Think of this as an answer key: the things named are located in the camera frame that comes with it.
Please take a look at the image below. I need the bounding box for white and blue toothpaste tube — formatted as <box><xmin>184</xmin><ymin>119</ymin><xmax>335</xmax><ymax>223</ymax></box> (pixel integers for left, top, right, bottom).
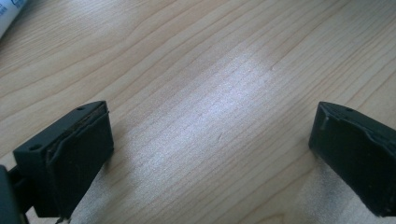
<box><xmin>0</xmin><ymin>0</ymin><xmax>28</xmax><ymax>39</ymax></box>

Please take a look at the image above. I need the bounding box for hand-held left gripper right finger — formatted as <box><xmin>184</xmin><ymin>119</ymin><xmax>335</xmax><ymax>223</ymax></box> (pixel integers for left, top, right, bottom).
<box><xmin>308</xmin><ymin>101</ymin><xmax>396</xmax><ymax>217</ymax></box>

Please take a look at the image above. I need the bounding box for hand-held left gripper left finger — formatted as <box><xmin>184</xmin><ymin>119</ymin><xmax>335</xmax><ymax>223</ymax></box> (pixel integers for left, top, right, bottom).
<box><xmin>12</xmin><ymin>100</ymin><xmax>115</xmax><ymax>219</ymax></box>

